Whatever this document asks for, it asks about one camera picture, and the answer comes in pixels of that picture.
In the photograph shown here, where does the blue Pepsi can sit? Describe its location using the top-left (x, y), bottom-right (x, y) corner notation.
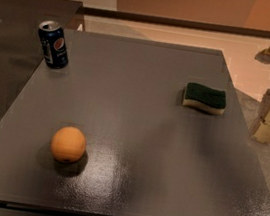
top-left (38, 20), bottom-right (68, 69)

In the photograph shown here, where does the green and yellow sponge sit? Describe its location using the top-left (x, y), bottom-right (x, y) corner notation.
top-left (182, 82), bottom-right (227, 115)

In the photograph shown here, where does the orange fruit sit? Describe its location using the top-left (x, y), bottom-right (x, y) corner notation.
top-left (50, 126), bottom-right (86, 164)

